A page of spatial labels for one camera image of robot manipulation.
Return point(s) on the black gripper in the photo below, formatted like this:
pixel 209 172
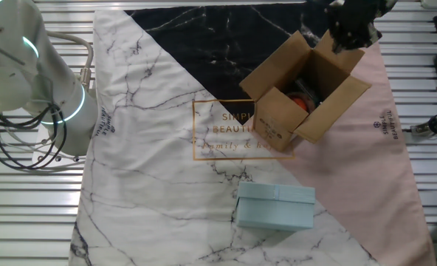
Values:
pixel 355 16

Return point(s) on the brown cardboard box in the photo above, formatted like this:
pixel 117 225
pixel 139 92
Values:
pixel 277 122

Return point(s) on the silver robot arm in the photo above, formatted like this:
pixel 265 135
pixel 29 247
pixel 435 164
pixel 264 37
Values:
pixel 37 74

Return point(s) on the orange object in box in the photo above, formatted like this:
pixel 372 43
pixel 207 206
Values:
pixel 310 99

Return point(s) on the light blue gift box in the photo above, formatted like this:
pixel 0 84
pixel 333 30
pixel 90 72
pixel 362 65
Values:
pixel 274 210

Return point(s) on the black striped device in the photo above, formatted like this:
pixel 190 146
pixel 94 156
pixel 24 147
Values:
pixel 309 86

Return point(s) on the marble pink black tablecloth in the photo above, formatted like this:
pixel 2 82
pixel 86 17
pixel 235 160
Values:
pixel 148 147

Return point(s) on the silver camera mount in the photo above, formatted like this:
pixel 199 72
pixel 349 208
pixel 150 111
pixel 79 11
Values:
pixel 430 125

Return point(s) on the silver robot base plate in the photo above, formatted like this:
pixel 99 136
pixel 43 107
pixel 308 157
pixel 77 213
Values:
pixel 45 157

